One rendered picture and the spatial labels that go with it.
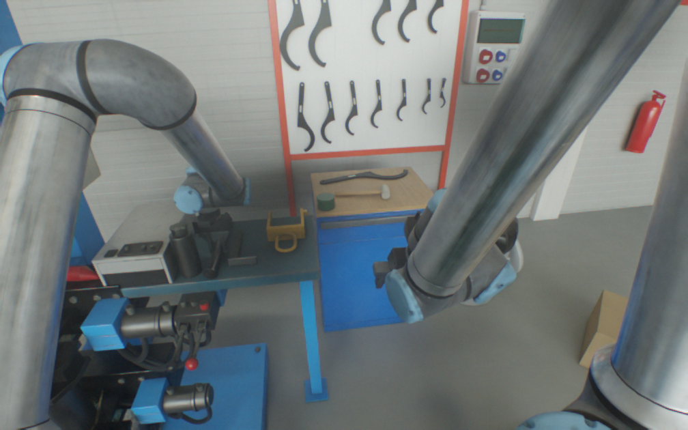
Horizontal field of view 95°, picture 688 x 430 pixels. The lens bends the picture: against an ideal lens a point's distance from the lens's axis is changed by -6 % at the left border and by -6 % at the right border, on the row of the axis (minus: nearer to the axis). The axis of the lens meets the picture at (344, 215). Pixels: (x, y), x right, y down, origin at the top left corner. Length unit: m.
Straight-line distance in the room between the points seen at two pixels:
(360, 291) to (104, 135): 2.34
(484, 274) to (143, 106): 0.63
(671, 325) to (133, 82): 0.74
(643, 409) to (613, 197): 4.29
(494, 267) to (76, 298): 1.35
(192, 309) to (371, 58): 2.21
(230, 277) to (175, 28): 2.04
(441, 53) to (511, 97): 2.67
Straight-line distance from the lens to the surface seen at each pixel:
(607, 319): 2.60
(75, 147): 0.62
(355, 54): 2.80
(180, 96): 0.65
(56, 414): 1.64
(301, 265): 1.27
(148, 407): 1.69
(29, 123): 0.62
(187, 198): 1.12
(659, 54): 4.34
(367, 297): 2.26
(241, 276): 1.28
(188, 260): 1.29
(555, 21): 0.32
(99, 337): 1.41
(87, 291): 1.47
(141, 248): 1.32
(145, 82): 0.63
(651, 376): 0.50
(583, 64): 0.31
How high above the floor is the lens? 1.85
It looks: 30 degrees down
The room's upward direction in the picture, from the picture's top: 1 degrees counter-clockwise
